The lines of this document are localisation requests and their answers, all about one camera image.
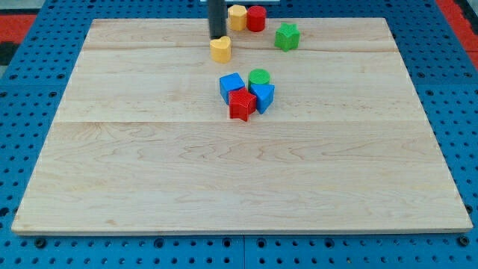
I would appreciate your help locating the light wooden board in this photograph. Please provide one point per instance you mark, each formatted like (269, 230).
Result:
(142, 142)

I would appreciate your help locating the yellow heart block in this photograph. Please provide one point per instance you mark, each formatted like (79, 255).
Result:
(221, 49)

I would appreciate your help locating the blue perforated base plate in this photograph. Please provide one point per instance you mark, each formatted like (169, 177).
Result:
(31, 87)

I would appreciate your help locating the red cylinder block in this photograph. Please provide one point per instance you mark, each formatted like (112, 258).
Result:
(256, 18)

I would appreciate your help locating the blue cube block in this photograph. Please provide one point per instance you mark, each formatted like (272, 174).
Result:
(228, 83)

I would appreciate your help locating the red star block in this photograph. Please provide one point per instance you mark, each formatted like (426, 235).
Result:
(242, 103)

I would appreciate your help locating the blue triangle block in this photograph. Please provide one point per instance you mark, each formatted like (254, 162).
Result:
(264, 96)

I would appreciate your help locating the green cylinder block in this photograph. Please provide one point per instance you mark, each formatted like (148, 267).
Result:
(258, 76)

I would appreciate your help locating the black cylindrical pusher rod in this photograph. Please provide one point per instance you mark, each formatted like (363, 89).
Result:
(217, 12)

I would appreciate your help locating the yellow hexagon block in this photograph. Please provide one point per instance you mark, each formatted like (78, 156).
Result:
(237, 16)

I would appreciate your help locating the green star block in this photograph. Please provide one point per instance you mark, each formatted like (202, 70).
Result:
(287, 37)

